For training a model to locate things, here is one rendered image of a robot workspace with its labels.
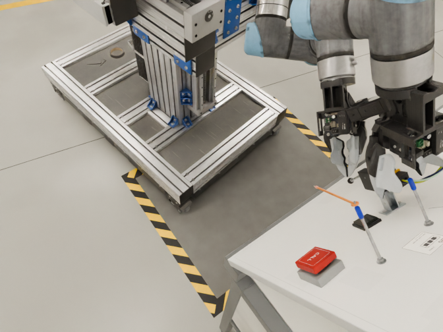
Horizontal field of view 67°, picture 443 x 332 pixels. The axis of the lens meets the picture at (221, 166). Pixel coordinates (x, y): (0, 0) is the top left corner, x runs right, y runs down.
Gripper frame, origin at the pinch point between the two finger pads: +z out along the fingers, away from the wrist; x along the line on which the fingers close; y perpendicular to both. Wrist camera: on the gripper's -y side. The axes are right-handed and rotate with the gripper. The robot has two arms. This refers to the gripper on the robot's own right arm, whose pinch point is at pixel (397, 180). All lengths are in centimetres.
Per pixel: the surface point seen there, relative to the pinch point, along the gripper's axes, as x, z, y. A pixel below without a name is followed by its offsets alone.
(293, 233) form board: -16.8, 14.1, -13.7
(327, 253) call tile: -18.0, 2.1, 4.0
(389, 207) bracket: -1.0, 7.2, -1.5
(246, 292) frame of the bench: -32.2, 26.6, -15.9
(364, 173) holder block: -2.1, 0.9, -6.1
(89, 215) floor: -84, 49, -124
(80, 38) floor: -51, -16, -258
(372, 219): -5.5, 7.1, -0.9
